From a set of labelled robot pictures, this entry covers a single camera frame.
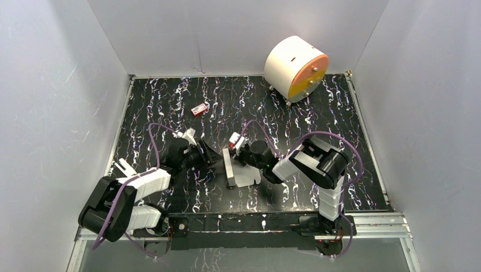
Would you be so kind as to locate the white cylindrical drum orange face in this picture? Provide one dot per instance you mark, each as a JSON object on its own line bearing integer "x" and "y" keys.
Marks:
{"x": 295, "y": 68}

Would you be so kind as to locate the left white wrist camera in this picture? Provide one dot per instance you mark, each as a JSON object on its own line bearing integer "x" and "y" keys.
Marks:
{"x": 189, "y": 135}

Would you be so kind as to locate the aluminium frame rail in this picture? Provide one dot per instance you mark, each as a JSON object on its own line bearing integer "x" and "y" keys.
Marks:
{"x": 369, "y": 225}

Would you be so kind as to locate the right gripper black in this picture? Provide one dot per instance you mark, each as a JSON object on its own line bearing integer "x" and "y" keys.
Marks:
{"x": 237, "y": 154}

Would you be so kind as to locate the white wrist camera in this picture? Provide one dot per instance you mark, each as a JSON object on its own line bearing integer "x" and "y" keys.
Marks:
{"x": 189, "y": 135}
{"x": 236, "y": 141}

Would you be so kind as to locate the small white plastic bracket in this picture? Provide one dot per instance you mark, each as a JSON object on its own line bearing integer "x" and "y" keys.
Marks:
{"x": 125, "y": 167}

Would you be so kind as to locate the white cardboard box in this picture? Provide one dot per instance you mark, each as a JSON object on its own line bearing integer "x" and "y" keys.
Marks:
{"x": 237, "y": 174}

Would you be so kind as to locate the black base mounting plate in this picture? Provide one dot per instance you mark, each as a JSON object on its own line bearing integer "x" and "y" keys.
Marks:
{"x": 250, "y": 230}

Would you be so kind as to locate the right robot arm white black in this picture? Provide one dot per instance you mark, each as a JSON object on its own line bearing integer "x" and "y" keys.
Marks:
{"x": 314, "y": 161}

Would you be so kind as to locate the small red white packet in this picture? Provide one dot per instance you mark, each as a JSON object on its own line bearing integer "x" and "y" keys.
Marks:
{"x": 200, "y": 109}

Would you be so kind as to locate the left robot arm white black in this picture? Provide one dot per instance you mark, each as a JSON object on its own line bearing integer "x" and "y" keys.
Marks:
{"x": 112, "y": 209}

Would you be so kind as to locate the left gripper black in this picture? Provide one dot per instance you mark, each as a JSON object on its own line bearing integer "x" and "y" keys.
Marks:
{"x": 202, "y": 153}

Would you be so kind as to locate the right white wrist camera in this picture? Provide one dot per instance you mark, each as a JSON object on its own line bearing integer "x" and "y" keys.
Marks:
{"x": 236, "y": 141}

